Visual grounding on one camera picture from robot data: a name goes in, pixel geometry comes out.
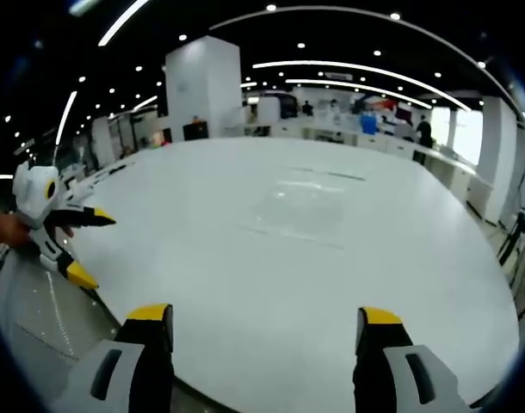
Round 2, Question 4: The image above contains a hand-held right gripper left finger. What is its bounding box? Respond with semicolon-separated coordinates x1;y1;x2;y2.
51;303;176;413

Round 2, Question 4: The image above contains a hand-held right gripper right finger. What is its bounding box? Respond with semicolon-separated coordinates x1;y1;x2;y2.
352;305;475;413

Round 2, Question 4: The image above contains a clear resealable bag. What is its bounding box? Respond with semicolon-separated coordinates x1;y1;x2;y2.
239;165;368;251

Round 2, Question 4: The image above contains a person's left hand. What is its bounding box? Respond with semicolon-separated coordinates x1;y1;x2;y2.
0;210;75;250

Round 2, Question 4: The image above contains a long ceiling light strip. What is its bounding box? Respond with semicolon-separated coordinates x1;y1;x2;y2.
54;90;79;148
251;59;473;113
97;0;151;48
284;78;433;110

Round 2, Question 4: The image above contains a black box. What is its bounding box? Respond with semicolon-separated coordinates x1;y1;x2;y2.
182;121;210;141

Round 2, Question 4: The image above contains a black metal rack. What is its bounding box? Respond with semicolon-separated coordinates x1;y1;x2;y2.
497;209;525;320

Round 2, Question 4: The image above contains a white square column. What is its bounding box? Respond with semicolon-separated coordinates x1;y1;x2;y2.
164;35;244;141

